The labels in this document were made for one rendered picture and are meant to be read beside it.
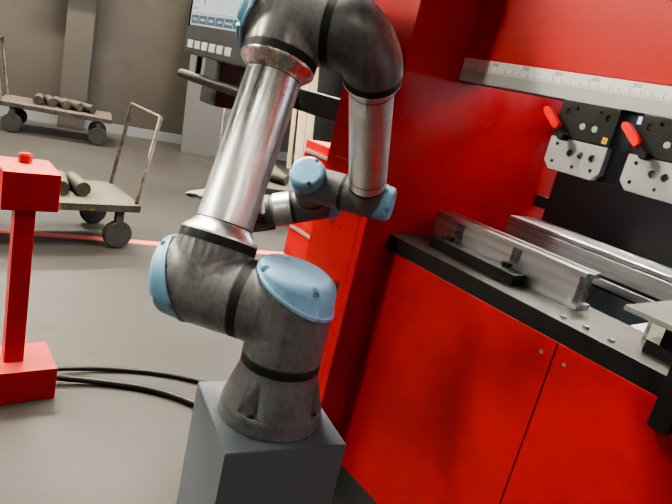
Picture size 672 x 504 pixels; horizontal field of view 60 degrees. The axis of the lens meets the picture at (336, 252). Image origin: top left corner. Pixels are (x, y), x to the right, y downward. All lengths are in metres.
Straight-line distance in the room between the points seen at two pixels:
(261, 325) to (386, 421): 1.06
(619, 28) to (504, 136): 0.59
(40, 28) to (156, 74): 1.37
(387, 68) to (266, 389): 0.50
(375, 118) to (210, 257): 0.36
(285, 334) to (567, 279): 0.88
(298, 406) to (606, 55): 1.06
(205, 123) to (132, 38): 1.35
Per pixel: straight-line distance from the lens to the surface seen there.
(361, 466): 1.94
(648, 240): 2.01
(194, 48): 1.85
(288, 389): 0.83
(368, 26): 0.89
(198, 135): 7.74
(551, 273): 1.53
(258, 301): 0.79
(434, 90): 1.71
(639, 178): 1.42
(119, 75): 8.13
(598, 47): 1.54
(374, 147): 1.04
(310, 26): 0.90
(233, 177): 0.85
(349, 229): 1.71
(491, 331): 1.49
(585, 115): 1.51
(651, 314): 1.16
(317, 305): 0.78
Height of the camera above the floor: 1.26
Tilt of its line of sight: 16 degrees down
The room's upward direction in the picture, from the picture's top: 13 degrees clockwise
